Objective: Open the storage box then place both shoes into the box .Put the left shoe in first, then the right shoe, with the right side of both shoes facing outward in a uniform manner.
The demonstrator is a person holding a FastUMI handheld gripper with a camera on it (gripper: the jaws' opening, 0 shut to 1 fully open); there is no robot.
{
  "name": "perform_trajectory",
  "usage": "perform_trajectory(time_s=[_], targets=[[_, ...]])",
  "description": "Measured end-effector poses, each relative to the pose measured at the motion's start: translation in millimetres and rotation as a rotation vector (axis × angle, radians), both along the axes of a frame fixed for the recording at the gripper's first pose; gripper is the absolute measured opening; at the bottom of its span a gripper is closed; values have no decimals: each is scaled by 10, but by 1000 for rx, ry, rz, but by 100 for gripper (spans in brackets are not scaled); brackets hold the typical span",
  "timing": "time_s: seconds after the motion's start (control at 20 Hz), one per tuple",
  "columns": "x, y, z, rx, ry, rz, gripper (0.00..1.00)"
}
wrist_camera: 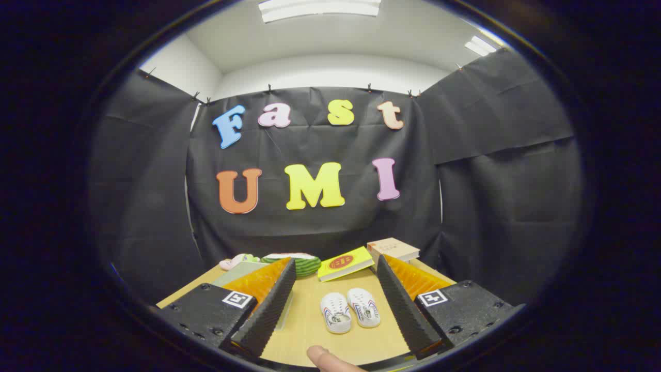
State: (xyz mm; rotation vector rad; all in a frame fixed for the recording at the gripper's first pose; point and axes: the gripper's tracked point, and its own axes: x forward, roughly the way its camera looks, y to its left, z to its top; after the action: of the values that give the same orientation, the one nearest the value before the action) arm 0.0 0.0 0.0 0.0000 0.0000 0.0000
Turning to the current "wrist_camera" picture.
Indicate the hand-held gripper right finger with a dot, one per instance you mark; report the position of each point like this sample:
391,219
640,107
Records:
408,315

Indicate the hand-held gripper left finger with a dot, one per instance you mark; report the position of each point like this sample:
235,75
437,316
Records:
268,310

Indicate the white canvas shoe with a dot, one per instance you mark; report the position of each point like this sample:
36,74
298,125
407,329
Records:
335,310
364,306

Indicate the grey-green fabric storage box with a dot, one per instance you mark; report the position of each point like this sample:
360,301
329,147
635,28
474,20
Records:
242,268

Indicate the watermelon slice plush toy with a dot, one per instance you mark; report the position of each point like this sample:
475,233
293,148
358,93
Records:
302,264

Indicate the pink and green plush toy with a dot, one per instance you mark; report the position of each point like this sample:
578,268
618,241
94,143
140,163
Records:
235,261

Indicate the beige book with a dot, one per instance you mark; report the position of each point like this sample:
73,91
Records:
392,247

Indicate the yellow book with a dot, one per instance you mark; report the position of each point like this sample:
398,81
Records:
343,263

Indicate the black backdrop cloth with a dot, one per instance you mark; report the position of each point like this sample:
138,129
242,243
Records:
310,139

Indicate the small ceiling light panel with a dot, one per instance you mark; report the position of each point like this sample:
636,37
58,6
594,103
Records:
480,45

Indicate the long ceiling light panel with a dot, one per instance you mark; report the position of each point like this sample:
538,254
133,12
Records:
320,8

